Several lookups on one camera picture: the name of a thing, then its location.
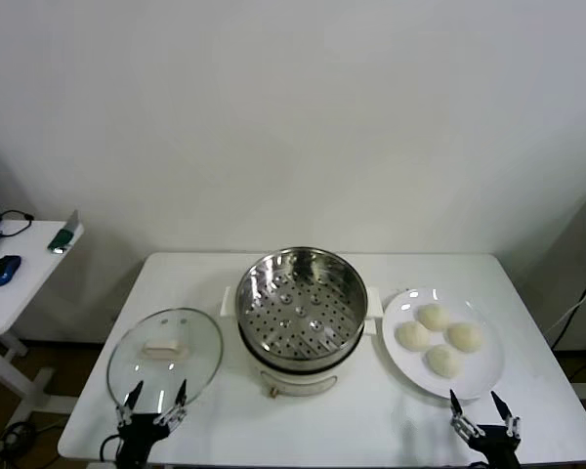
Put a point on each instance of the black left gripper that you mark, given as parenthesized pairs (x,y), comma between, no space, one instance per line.
(139,435)

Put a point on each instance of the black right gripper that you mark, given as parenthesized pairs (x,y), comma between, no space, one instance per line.
(498,444)

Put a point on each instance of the white steamed baozi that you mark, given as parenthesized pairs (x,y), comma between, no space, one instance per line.
(432,316)
(442,361)
(412,336)
(465,337)

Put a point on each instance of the glass pot lid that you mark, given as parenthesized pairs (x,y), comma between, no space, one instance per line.
(176,332)

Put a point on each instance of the steel steamer basket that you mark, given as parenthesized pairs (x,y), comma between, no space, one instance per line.
(298,303)

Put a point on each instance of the white oval plate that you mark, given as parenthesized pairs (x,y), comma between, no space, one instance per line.
(469,373)

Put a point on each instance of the white electric cooking pot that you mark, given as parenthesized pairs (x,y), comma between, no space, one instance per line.
(298,383)

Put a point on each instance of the white side desk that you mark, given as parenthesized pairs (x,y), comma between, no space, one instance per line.
(24,298)

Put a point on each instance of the green and white tool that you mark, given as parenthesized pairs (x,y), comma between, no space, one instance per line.
(62,238)

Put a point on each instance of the blue computer mouse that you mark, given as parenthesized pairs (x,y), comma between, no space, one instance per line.
(2,269)

